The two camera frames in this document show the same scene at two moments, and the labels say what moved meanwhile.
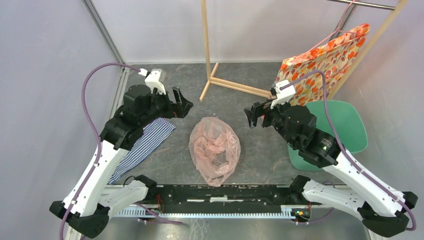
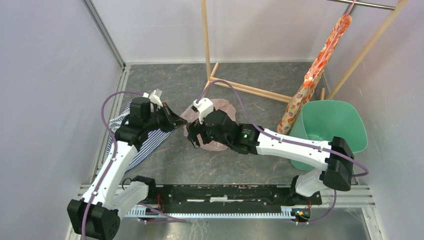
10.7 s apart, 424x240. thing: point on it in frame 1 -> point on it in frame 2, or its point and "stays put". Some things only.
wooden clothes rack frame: [355, 73] stays put
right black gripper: [256, 109] -> [194, 128]
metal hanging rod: [365, 4] stays put
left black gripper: [184, 104] -> [173, 121]
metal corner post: [94, 14] stays put
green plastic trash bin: [348, 122] stays put
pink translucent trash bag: [214, 148] -> [189, 115]
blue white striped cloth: [154, 134] stays put
